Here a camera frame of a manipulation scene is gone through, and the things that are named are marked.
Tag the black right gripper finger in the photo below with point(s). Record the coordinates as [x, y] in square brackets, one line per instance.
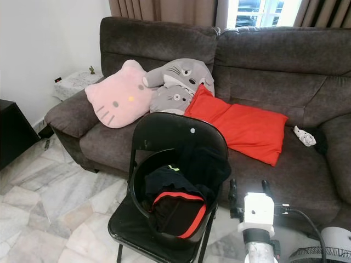
[267, 187]
[233, 194]

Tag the small white patterned toy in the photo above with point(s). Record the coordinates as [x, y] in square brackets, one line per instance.
[305, 137]

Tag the red pillow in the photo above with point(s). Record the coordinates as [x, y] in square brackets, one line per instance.
[247, 127]

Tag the floor fan with black grille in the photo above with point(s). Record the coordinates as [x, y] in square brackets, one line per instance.
[334, 241]

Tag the black folding chair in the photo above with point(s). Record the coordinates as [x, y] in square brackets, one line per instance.
[175, 129]

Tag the black TV console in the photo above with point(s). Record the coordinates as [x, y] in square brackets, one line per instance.
[13, 131]

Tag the small grey Totoro plush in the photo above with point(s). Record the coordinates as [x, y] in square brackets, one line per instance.
[170, 100]

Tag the dark grey fabric sofa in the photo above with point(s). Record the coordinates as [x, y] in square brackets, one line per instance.
[279, 66]

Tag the large grey Totoro plush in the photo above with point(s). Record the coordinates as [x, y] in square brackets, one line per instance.
[184, 70]

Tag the pink cat face cushion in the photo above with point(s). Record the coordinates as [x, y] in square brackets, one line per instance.
[120, 97]

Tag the white marble side table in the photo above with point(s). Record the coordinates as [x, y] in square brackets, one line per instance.
[77, 85]

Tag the bright window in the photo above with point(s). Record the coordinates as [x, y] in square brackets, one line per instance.
[260, 11]

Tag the brown curtain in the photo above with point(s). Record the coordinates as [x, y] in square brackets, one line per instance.
[326, 11]
[170, 11]

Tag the tiny dark figurine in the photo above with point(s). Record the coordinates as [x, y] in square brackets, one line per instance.
[91, 70]

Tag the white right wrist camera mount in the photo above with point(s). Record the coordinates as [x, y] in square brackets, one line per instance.
[258, 213]

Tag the small black wall plug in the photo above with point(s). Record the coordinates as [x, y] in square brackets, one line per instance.
[58, 80]

